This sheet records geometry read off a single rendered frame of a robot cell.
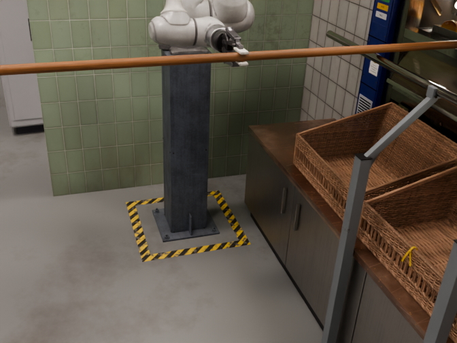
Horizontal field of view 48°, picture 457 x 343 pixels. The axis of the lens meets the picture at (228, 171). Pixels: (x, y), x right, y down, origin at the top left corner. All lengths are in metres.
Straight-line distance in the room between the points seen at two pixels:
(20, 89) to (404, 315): 3.11
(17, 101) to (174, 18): 2.28
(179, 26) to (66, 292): 1.34
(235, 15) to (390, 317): 1.46
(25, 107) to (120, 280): 1.88
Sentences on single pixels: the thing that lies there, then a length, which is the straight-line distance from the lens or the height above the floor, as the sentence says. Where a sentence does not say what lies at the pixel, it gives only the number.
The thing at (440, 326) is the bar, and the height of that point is 0.70.
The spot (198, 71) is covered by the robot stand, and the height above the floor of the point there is 0.92.
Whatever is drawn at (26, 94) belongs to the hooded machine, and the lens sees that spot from 4.05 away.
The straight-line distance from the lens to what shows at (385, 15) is 2.57.
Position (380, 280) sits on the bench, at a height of 0.58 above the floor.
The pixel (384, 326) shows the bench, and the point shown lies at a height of 0.44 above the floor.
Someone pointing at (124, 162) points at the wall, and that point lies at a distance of 3.25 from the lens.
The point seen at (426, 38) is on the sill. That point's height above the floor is 1.17.
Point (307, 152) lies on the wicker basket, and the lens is 2.27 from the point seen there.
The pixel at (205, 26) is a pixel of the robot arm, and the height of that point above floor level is 1.23.
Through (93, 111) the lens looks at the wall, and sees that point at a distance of 3.09.
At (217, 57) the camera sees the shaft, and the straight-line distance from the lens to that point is 1.72.
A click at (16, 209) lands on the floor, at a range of 3.25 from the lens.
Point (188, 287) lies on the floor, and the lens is 2.55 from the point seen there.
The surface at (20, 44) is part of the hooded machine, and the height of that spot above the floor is 0.68.
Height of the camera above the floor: 1.68
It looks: 28 degrees down
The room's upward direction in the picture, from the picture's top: 3 degrees clockwise
